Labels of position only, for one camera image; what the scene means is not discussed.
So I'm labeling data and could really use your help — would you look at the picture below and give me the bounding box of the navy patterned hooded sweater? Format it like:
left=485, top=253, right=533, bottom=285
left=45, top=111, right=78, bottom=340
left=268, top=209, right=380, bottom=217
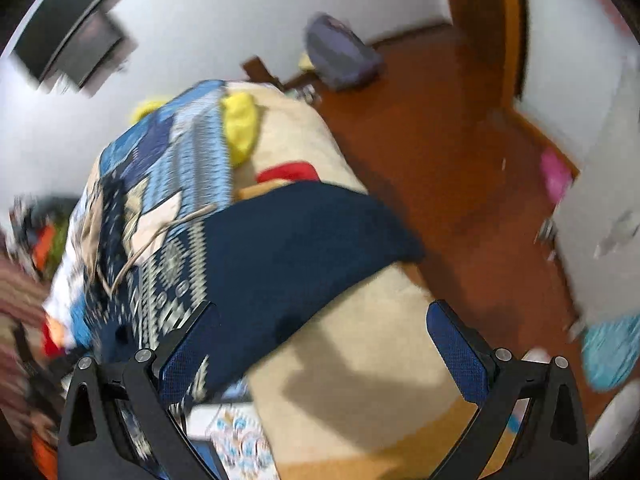
left=85, top=181, right=423, bottom=405

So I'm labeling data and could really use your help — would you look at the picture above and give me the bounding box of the large wall television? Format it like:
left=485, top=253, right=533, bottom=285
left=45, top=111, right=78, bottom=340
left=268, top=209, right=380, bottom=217
left=11, top=0, right=120, bottom=84

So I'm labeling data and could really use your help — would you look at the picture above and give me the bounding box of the brown wooden wardrobe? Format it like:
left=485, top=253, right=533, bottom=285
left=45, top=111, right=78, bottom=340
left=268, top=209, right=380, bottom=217
left=448, top=0, right=527, bottom=110

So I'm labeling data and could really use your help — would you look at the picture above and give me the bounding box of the green storage box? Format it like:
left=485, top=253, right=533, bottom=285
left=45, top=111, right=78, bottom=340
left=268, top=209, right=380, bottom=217
left=47, top=219, right=70, bottom=273

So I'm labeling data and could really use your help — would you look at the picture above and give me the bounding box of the grey blue backpack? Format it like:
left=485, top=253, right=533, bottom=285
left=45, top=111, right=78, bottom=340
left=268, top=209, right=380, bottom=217
left=305, top=13, right=384, bottom=91

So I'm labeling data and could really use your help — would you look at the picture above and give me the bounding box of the striped red beige curtain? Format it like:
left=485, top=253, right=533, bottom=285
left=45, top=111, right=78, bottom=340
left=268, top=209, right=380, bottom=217
left=0, top=256, right=48, bottom=439

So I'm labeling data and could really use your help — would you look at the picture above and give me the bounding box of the yellow blanket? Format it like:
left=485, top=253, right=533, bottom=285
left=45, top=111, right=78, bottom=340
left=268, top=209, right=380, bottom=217
left=126, top=81, right=260, bottom=174

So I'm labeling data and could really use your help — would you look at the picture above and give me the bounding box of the blue patchwork quilt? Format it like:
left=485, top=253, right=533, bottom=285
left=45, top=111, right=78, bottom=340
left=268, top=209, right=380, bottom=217
left=43, top=80, right=232, bottom=350

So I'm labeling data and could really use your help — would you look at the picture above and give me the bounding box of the red plush toy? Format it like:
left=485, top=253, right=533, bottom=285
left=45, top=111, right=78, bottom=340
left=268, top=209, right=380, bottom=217
left=255, top=160, right=320, bottom=183

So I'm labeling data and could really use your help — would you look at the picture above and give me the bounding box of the small wall monitor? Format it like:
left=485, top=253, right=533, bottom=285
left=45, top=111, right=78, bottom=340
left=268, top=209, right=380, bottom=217
left=44, top=11, right=138, bottom=98

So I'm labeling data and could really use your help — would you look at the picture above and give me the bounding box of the orange box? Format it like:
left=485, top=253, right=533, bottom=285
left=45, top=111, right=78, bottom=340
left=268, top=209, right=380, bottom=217
left=32, top=224, right=55, bottom=271

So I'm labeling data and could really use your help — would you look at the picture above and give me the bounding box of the beige mattress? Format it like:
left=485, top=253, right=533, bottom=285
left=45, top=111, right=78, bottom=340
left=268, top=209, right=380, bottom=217
left=224, top=81, right=516, bottom=480

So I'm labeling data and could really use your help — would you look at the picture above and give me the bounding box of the white cabinet door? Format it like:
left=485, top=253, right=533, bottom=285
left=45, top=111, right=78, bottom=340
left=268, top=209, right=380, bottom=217
left=514, top=0, right=640, bottom=331

